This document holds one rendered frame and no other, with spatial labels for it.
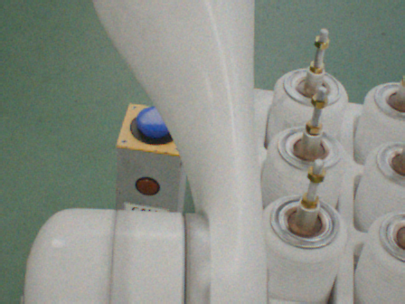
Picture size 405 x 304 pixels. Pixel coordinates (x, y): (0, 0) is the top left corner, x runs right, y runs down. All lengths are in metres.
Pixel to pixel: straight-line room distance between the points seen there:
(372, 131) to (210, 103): 0.70
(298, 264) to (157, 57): 0.49
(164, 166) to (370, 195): 0.26
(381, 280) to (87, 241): 0.59
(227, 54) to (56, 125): 0.98
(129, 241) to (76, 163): 0.95
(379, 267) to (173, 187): 0.23
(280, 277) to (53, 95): 0.66
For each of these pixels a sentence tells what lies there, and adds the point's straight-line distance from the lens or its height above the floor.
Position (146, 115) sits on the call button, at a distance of 0.87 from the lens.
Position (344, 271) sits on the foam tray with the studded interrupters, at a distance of 0.95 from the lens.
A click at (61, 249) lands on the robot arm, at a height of 0.63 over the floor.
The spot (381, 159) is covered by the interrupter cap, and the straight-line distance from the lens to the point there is 0.98.
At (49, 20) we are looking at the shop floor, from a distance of 1.61.
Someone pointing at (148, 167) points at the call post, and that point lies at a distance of 0.87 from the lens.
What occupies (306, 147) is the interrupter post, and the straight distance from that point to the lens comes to 0.96.
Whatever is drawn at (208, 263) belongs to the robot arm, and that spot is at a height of 0.63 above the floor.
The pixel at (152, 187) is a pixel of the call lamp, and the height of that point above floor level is 0.26.
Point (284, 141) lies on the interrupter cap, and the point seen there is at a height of 0.25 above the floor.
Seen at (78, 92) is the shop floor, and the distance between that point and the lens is 1.43.
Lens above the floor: 0.89
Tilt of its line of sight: 42 degrees down
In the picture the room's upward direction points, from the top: 6 degrees clockwise
